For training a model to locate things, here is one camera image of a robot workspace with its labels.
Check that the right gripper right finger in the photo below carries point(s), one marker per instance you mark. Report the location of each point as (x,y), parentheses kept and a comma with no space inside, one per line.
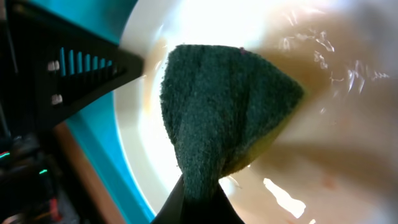
(223,210)

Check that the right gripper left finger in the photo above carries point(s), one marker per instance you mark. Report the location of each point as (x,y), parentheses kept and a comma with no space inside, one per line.
(171,211)

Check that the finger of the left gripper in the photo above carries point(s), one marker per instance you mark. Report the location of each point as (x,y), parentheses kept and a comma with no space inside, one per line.
(74,68)

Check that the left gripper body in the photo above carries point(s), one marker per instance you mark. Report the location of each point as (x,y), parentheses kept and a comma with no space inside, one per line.
(28,190)

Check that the green yellow sponge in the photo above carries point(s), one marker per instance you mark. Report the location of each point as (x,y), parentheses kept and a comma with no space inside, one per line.
(217,103)

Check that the white plate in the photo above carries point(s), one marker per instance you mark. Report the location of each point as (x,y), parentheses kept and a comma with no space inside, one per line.
(336,161)

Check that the blue plastic tray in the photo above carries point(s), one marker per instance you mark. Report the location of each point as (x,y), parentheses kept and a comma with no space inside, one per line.
(94,127)

